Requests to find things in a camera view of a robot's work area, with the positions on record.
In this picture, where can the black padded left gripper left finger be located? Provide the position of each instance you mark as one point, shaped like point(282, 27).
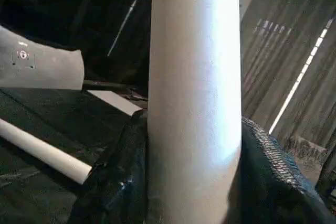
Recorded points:
point(118, 182)

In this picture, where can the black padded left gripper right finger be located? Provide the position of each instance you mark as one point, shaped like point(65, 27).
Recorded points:
point(267, 187)

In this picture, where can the white plastic table leg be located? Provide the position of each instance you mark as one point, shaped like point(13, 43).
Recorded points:
point(194, 77)
point(39, 148)

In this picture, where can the white flat board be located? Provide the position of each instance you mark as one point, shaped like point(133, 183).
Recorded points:
point(118, 102)

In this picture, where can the black work mat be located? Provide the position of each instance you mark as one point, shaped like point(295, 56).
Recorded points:
point(52, 113)

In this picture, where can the grey cushion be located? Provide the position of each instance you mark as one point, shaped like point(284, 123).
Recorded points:
point(47, 69)

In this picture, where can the brown curtain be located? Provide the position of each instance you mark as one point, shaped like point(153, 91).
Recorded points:
point(288, 51)

